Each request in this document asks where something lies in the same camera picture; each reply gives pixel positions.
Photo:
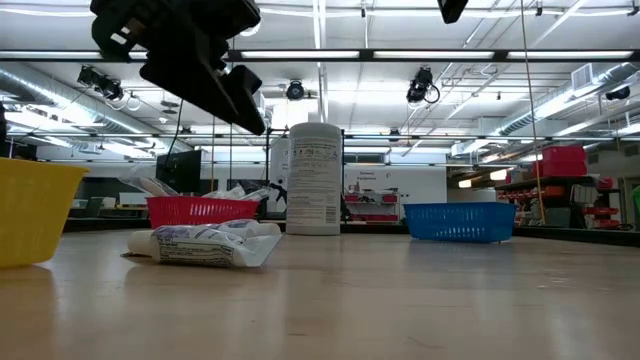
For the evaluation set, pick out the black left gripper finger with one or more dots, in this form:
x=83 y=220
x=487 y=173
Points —
x=190 y=85
x=247 y=95

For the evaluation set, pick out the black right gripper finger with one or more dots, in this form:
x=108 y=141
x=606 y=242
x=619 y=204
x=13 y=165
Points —
x=452 y=10

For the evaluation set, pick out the white red toothbrush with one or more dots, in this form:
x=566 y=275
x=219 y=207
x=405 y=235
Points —
x=235 y=192

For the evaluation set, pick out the white travel toothpaste tube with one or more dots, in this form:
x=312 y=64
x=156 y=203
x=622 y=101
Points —
x=200 y=250
x=270 y=230

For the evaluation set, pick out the black flat monitor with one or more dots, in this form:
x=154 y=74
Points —
x=177 y=172

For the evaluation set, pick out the white wipes canister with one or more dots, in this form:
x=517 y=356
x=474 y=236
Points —
x=314 y=180

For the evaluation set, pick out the red plastic basket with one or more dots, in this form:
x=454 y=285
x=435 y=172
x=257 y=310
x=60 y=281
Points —
x=200 y=212

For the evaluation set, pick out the red storage bins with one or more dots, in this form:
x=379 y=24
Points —
x=562 y=161

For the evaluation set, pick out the yellow plastic basket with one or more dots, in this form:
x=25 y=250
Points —
x=35 y=215

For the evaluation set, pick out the blue plastic basket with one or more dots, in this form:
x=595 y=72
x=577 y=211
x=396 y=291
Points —
x=460 y=222

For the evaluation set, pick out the black shelf rack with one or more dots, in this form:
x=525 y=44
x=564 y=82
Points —
x=555 y=200

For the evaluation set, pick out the black ceiling camera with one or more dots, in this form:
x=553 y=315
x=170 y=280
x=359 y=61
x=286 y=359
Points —
x=295 y=90

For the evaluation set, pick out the silver air duct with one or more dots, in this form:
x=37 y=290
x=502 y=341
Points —
x=50 y=95

